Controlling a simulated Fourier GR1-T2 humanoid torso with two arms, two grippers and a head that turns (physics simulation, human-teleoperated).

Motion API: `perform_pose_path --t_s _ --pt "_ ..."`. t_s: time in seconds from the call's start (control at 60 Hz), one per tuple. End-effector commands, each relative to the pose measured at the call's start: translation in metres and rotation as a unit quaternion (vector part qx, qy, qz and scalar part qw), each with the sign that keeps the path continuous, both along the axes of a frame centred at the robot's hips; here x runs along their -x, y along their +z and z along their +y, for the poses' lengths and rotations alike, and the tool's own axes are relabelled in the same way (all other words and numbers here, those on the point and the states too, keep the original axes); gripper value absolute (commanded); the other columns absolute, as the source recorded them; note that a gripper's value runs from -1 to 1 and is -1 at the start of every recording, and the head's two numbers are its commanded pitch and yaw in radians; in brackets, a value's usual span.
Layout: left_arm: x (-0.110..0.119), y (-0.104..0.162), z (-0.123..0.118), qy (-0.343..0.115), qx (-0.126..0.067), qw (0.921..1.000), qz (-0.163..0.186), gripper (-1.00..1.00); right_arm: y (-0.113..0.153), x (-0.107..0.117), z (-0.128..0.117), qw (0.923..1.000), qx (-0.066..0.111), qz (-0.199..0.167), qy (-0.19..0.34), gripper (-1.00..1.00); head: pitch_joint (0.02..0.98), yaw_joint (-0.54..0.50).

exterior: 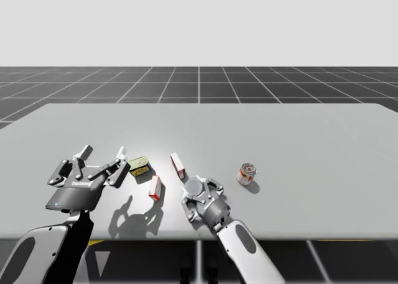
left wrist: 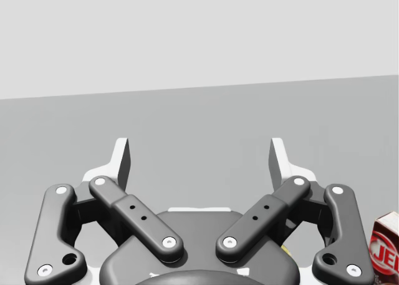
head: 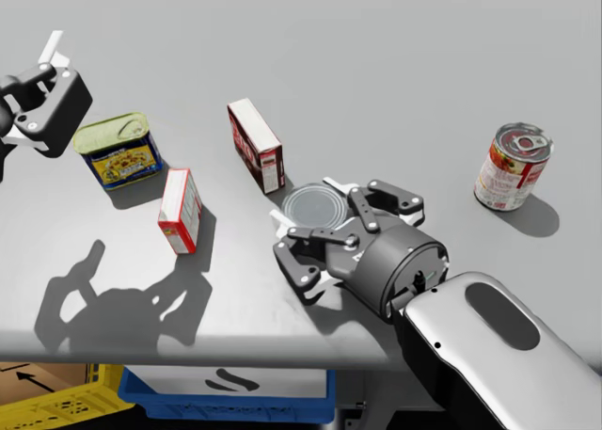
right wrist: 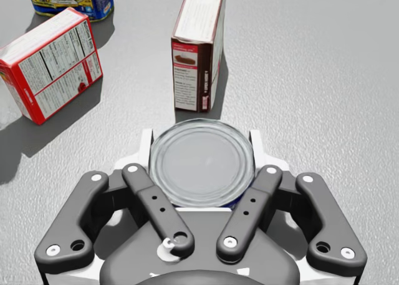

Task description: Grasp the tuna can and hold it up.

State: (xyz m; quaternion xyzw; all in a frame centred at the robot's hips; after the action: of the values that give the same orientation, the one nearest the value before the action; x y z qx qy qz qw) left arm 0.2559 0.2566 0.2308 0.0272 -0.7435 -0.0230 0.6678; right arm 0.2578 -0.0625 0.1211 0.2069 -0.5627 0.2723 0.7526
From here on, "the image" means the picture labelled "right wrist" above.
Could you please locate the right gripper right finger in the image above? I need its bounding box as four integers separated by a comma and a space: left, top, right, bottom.
216, 129, 368, 272

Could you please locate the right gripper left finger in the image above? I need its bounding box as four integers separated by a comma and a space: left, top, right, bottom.
33, 128, 196, 275

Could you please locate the brown and red carton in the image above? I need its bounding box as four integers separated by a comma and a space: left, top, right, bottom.
170, 0, 228, 114

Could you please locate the red and white carton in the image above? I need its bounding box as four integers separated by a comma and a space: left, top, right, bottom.
0, 7, 103, 126

